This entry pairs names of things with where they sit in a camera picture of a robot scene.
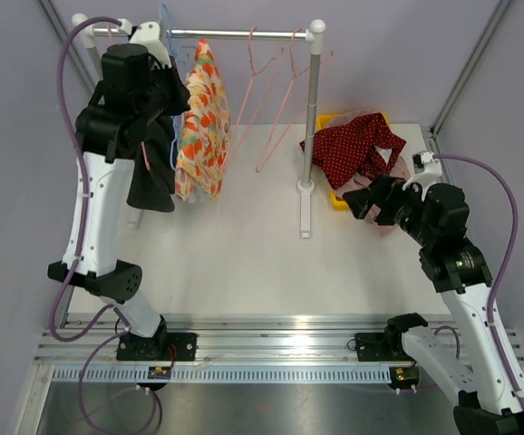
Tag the pink wire hanger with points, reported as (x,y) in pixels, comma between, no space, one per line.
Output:
(314,36)
(236,143)
(143,145)

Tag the white slotted cable duct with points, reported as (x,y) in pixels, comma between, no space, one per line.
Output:
(224,374)

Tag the white skirt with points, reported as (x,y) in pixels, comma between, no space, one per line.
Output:
(197,197)

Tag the blue wire hanger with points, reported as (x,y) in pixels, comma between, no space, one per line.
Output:
(166,36)
(183,72)

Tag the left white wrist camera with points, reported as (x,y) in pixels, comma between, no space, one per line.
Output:
(149,35)

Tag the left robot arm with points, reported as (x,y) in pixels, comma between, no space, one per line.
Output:
(124,138)

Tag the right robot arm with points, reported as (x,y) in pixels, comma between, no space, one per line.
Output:
(487,393)

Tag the dark grey dotted skirt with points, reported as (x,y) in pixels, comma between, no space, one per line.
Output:
(153,190)

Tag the orange floral skirt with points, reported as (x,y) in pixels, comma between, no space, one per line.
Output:
(206,130)

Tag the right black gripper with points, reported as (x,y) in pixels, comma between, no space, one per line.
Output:
(383,191)

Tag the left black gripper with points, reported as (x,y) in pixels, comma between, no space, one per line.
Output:
(179,91)

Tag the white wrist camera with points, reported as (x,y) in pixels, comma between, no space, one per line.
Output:
(149,35)
(427,171)

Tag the red dotted skirt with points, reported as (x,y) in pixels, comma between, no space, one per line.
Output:
(364,146)

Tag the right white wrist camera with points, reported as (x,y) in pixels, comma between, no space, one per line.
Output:
(427,171)

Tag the white metal clothes rack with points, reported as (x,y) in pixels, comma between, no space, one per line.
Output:
(91,27)

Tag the yellow plastic bin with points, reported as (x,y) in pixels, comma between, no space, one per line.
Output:
(329,120)

